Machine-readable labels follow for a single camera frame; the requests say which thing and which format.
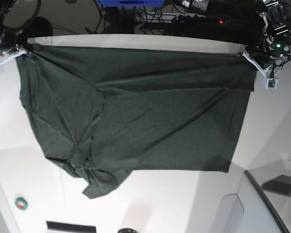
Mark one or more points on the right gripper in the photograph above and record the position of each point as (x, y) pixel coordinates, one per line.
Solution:
(15, 51)

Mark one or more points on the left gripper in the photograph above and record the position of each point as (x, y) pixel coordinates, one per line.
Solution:
(264, 62)

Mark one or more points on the dark green t-shirt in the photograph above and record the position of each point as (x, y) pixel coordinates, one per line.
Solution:
(101, 113)

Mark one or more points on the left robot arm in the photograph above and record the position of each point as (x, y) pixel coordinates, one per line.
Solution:
(275, 34)

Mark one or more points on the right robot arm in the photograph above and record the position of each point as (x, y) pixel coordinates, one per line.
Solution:
(12, 42)

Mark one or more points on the black round stool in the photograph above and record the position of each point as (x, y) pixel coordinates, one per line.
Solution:
(40, 27)

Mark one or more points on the black power strip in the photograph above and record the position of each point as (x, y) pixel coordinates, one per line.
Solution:
(196, 19)

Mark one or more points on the blue box with oval hole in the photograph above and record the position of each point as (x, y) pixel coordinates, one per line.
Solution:
(132, 3)

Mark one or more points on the red green emergency button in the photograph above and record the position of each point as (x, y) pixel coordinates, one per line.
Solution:
(21, 204)

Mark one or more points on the black round knob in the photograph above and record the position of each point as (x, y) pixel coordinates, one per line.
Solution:
(126, 230)

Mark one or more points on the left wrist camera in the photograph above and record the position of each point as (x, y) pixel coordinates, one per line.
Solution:
(270, 83)

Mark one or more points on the grey metal rail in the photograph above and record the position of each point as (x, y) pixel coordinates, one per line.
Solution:
(276, 217)

